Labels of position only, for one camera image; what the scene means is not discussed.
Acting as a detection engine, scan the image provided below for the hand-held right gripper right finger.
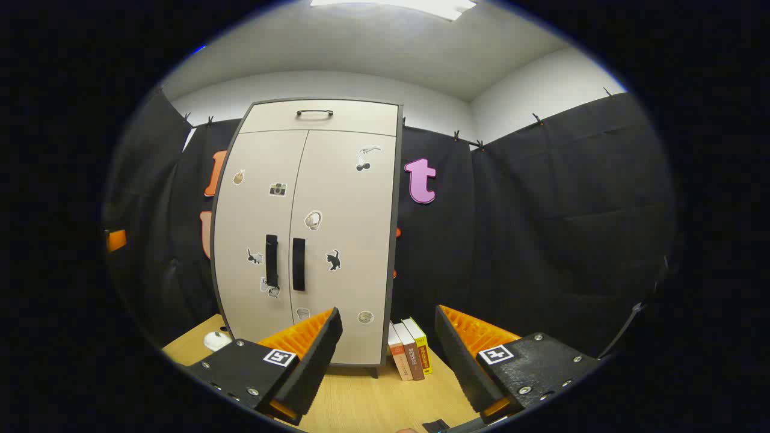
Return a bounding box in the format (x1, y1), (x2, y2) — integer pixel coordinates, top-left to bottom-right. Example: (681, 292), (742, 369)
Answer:
(434, 304), (604, 425)

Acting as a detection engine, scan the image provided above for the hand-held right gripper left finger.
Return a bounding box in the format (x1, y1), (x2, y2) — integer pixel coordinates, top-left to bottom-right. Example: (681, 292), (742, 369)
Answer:
(177, 307), (344, 426)

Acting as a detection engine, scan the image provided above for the black door handle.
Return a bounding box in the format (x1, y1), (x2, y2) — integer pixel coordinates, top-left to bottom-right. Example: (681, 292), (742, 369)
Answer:
(265, 235), (279, 287)
(292, 238), (306, 292)

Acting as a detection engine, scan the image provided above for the beige door with camera sticker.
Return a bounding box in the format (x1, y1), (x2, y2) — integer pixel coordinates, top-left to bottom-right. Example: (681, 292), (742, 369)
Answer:
(212, 129), (309, 349)

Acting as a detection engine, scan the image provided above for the beige double-door shoe cabinet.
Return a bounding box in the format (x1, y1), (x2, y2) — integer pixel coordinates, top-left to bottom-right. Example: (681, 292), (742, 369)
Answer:
(211, 98), (405, 378)

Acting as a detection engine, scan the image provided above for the beige door with headphone sticker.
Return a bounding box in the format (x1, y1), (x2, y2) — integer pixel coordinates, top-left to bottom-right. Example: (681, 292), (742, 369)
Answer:
(289, 129), (401, 366)

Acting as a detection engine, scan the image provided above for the beige cabinet drawer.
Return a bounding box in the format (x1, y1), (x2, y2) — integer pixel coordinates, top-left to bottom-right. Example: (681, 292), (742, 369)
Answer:
(239, 101), (399, 137)

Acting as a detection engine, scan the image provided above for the yellow spine book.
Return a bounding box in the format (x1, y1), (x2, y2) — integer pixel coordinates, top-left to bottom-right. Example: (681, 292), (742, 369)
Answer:
(402, 317), (433, 375)

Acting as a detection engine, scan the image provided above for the brown spine book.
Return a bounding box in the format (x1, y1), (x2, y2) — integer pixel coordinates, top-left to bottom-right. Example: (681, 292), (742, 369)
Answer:
(394, 321), (426, 381)

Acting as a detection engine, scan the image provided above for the orange spine book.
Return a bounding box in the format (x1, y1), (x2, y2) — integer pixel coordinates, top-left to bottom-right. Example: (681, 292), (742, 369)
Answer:
(388, 322), (414, 381)

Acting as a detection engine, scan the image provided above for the black backdrop cloth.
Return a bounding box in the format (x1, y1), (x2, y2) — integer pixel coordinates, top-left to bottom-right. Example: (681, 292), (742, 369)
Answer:
(102, 87), (677, 361)

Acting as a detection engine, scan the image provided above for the ceiling light panel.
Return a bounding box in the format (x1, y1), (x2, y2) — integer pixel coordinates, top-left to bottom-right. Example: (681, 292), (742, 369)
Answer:
(310, 0), (476, 22)

